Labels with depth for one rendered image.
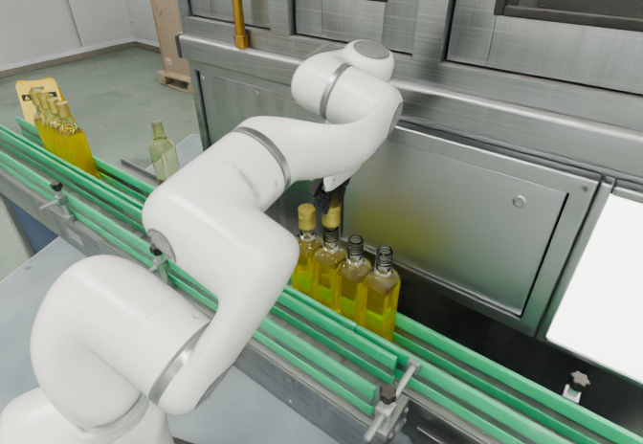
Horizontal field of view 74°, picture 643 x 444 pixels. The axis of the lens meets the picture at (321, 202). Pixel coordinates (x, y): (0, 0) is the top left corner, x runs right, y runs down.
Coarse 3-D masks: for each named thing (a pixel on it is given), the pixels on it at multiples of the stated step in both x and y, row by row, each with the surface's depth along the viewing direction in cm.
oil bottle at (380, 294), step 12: (372, 276) 78; (384, 276) 77; (396, 276) 78; (372, 288) 78; (384, 288) 77; (396, 288) 80; (372, 300) 80; (384, 300) 78; (396, 300) 82; (372, 312) 81; (384, 312) 79; (360, 324) 86; (372, 324) 83; (384, 324) 81; (384, 336) 84
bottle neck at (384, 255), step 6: (384, 246) 77; (378, 252) 75; (384, 252) 77; (390, 252) 75; (378, 258) 76; (384, 258) 75; (390, 258) 76; (378, 264) 76; (384, 264) 76; (390, 264) 76; (378, 270) 77; (384, 270) 77; (390, 270) 78
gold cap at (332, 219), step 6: (330, 204) 78; (336, 204) 78; (330, 210) 77; (336, 210) 77; (324, 216) 79; (330, 216) 78; (336, 216) 78; (324, 222) 79; (330, 222) 79; (336, 222) 79; (330, 228) 79
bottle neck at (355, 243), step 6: (348, 240) 78; (354, 240) 80; (360, 240) 79; (348, 246) 78; (354, 246) 78; (360, 246) 78; (348, 252) 79; (354, 252) 78; (360, 252) 78; (348, 258) 80; (354, 258) 79; (360, 258) 80
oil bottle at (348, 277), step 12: (348, 264) 80; (360, 264) 80; (336, 276) 82; (348, 276) 80; (360, 276) 79; (336, 288) 84; (348, 288) 82; (360, 288) 81; (336, 300) 86; (348, 300) 83; (360, 300) 83; (348, 312) 85; (360, 312) 85
